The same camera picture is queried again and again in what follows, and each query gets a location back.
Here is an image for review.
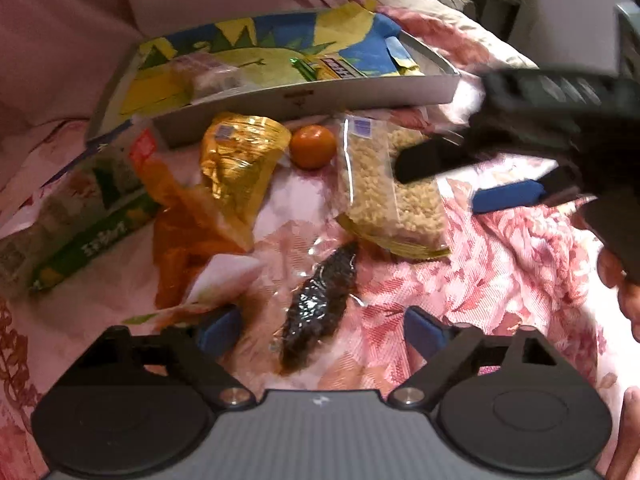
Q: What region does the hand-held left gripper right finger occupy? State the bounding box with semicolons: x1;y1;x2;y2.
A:
387;305;568;411

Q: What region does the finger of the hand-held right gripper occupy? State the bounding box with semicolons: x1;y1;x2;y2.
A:
471;165;583;215
394;132;483;186

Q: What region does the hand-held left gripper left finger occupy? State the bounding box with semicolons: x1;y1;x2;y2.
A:
75;304;253;411

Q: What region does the clear bag of pasta puffs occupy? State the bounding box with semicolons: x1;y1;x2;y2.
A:
336;114;453;261

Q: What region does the orange snack packet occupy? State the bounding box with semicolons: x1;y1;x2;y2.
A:
131;130;256;311

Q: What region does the grey cardboard box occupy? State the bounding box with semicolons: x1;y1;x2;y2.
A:
85;7;461;150

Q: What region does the person's right hand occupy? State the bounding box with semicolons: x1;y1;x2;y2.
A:
596;247;640;343

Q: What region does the floral pink bedsheet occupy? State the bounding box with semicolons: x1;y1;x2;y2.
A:
0;0;640;480

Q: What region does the dark seaweed vacuum packet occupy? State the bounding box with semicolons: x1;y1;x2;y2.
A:
255;237;383;377

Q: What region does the orange mandarin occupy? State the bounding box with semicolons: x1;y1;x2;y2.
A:
289;125;337;170

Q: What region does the yellow red snack packet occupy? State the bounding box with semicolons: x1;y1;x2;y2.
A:
294;52;367;82

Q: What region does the gold foil snack packet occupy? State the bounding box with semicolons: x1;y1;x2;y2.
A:
200;112;292;252

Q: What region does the green seaweed snack packet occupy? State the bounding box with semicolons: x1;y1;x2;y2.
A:
0;130;163;295

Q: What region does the colourful printed box liner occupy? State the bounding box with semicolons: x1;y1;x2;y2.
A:
122;2;438;117

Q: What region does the clear wrapped snack packet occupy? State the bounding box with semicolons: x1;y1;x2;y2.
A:
169;55;247;97

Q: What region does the pink curtain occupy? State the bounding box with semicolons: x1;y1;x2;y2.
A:
0;0;361;131

